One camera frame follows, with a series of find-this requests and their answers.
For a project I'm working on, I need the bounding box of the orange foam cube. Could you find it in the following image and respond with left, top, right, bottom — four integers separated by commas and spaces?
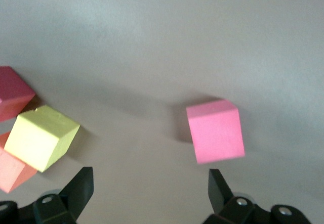
0, 131, 38, 194

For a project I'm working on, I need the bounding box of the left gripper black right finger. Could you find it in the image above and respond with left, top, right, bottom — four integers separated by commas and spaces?
202, 168, 312, 224

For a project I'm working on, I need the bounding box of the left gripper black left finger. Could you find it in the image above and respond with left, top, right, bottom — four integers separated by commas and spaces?
0, 166, 95, 224

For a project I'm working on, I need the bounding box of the red foam cube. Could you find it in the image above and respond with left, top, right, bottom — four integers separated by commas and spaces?
0, 66, 36, 123
186, 99, 246, 165

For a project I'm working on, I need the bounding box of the yellow foam cube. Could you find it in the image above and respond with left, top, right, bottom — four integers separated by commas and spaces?
4, 104, 81, 173

